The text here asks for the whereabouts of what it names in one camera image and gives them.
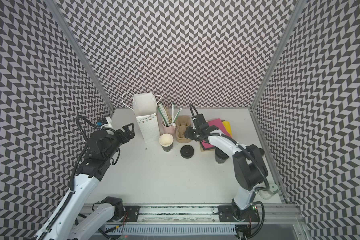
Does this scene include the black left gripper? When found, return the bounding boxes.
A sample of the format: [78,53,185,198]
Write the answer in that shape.
[103,122,135,161]

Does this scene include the black plastic cup lid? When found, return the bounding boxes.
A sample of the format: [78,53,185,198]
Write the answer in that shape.
[180,145,195,159]

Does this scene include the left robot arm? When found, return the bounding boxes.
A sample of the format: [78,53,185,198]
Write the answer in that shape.
[33,116,135,240]

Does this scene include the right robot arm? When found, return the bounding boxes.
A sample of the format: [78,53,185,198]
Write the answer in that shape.
[185,104,270,222]

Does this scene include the stacked pulp cup carriers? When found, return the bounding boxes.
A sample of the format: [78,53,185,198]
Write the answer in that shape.
[176,116,192,144]

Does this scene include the magenta paper napkin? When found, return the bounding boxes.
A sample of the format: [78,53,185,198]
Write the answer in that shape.
[200,119,230,151]

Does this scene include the yellow paper napkin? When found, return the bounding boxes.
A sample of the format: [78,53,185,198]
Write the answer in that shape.
[222,121,233,137]

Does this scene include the green wrapped straw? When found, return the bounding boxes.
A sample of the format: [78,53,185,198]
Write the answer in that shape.
[171,108,182,125]

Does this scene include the pink metal straw bucket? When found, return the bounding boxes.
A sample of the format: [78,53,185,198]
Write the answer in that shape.
[160,120,176,135]

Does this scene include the cartoon animal paper gift bag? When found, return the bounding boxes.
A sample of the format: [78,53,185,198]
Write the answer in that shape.
[121,92,162,143]

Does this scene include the black sleeved paper cup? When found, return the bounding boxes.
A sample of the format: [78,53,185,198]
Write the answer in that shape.
[159,134,174,152]

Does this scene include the wooden stir stick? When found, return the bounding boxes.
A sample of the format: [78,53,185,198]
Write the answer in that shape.
[164,105,172,124]

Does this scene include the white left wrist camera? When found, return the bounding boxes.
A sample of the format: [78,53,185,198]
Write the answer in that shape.
[96,117,113,129]

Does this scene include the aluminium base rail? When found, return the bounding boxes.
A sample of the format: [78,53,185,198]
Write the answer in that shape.
[124,203,304,224]

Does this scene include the aluminium corner post right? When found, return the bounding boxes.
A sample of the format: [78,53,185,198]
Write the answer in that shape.
[250,0,307,112]

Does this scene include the aluminium corner post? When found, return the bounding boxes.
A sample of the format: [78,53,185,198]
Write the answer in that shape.
[250,0,307,112]
[44,0,115,113]

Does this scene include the aluminium corner post left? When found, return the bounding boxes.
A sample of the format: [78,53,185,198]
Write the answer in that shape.
[44,0,115,113]

